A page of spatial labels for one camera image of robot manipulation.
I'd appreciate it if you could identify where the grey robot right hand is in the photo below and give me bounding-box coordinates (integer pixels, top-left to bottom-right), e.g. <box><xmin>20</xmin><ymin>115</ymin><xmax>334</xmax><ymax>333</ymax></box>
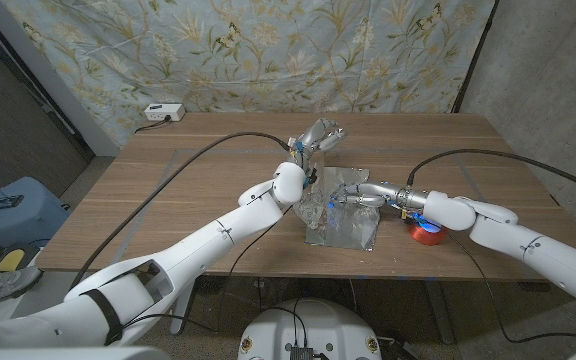
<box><xmin>328</xmin><ymin>181</ymin><xmax>409</xmax><ymax>209</ymax></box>

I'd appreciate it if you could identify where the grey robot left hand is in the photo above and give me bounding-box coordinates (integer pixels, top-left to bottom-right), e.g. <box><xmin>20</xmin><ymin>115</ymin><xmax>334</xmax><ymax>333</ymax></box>
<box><xmin>287</xmin><ymin>118</ymin><xmax>348</xmax><ymax>171</ymax></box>

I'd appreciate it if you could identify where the crinkled aluminum foil sheet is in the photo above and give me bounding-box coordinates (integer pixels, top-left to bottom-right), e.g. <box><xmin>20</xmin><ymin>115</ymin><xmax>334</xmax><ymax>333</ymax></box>
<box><xmin>292</xmin><ymin>149</ymin><xmax>382</xmax><ymax>252</ymax></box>

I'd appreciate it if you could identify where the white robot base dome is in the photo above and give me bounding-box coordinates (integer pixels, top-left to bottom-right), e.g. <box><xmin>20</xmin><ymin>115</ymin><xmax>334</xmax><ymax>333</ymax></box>
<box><xmin>236</xmin><ymin>298</ymin><xmax>383</xmax><ymax>360</ymax></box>

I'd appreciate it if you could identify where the red tape roll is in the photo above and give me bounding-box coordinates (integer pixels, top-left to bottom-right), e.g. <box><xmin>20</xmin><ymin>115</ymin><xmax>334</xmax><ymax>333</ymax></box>
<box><xmin>407</xmin><ymin>222</ymin><xmax>448</xmax><ymax>247</ymax></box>

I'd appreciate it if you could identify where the floral light blue backdrop cloth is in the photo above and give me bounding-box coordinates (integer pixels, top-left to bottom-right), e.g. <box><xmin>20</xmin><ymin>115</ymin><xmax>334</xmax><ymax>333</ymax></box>
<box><xmin>0</xmin><ymin>0</ymin><xmax>497</xmax><ymax>146</ymax></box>

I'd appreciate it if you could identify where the grey metal table leg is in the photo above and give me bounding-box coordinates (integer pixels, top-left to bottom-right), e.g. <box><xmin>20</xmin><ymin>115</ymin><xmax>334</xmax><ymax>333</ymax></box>
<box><xmin>422</xmin><ymin>279</ymin><xmax>457</xmax><ymax>346</ymax></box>
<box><xmin>169</xmin><ymin>282</ymin><xmax>198</xmax><ymax>336</ymax></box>

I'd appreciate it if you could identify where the white power strip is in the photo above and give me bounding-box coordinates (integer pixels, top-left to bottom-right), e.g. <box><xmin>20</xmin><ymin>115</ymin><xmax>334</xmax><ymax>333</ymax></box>
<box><xmin>143</xmin><ymin>102</ymin><xmax>187</xmax><ymax>123</ymax></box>

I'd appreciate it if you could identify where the black backdrop stand pole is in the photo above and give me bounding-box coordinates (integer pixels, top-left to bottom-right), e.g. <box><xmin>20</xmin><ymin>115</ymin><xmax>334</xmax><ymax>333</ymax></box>
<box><xmin>448</xmin><ymin>0</ymin><xmax>499</xmax><ymax>114</ymax></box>

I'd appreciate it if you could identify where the small grey box on base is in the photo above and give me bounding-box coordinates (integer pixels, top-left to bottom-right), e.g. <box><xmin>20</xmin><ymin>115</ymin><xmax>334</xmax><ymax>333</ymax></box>
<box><xmin>289</xmin><ymin>344</ymin><xmax>315</xmax><ymax>360</ymax></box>

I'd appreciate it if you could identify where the blue plastic bin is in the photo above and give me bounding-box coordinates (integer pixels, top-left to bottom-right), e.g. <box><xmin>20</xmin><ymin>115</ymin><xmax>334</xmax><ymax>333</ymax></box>
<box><xmin>0</xmin><ymin>175</ymin><xmax>72</xmax><ymax>251</ymax></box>

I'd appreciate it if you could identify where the black label on bin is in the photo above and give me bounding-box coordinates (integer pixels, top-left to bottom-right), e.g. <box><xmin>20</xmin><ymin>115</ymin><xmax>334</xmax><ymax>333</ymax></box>
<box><xmin>0</xmin><ymin>194</ymin><xmax>25</xmax><ymax>212</ymax></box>

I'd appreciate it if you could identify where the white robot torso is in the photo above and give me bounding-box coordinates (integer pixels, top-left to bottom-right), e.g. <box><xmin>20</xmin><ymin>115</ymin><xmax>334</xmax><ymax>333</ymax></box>
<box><xmin>0</xmin><ymin>344</ymin><xmax>576</xmax><ymax>360</ymax></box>

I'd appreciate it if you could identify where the black shoe with yellow insole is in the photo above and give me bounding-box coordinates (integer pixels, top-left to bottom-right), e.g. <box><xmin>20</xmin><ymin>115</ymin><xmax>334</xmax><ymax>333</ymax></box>
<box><xmin>0</xmin><ymin>248</ymin><xmax>27</xmax><ymax>274</ymax></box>

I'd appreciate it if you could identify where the grey sneaker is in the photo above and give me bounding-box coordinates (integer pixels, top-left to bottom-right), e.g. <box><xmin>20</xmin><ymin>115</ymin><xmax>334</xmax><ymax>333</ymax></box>
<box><xmin>0</xmin><ymin>264</ymin><xmax>44</xmax><ymax>311</ymax></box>

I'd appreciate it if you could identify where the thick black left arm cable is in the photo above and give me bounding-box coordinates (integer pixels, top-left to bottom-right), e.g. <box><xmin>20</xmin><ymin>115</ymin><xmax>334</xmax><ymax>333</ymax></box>
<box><xmin>67</xmin><ymin>131</ymin><xmax>292</xmax><ymax>291</ymax></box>

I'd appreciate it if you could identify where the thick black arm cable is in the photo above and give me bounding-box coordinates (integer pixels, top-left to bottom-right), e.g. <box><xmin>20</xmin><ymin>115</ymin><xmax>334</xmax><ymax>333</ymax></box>
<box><xmin>406</xmin><ymin>148</ymin><xmax>576</xmax><ymax>199</ymax></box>
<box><xmin>67</xmin><ymin>131</ymin><xmax>292</xmax><ymax>291</ymax></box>

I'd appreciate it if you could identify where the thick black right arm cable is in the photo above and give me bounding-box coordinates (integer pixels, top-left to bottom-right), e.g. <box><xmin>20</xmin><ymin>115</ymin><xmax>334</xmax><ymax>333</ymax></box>
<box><xmin>406</xmin><ymin>148</ymin><xmax>576</xmax><ymax>199</ymax></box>

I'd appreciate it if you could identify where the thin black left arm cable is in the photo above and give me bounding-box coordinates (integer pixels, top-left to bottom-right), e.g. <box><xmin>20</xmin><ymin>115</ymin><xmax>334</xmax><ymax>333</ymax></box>
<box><xmin>120</xmin><ymin>207</ymin><xmax>292</xmax><ymax>334</ymax></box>

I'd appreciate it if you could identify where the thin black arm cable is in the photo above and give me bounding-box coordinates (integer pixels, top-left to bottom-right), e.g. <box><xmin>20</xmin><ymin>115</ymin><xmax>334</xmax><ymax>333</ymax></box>
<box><xmin>447</xmin><ymin>233</ymin><xmax>576</xmax><ymax>345</ymax></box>
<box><xmin>120</xmin><ymin>207</ymin><xmax>292</xmax><ymax>334</ymax></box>

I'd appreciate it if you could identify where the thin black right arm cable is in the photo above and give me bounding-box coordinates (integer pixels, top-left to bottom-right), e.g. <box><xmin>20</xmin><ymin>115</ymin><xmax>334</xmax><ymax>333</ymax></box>
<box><xmin>447</xmin><ymin>233</ymin><xmax>576</xmax><ymax>345</ymax></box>

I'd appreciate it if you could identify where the thin black base cable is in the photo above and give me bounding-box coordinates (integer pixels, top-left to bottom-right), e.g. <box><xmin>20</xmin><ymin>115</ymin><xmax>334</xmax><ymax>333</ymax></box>
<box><xmin>257</xmin><ymin>298</ymin><xmax>310</xmax><ymax>347</ymax></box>

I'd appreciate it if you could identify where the black power strip cable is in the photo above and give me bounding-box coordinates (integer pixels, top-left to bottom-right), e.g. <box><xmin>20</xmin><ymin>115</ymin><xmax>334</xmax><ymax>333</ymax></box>
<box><xmin>134</xmin><ymin>115</ymin><xmax>173</xmax><ymax>134</ymax></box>

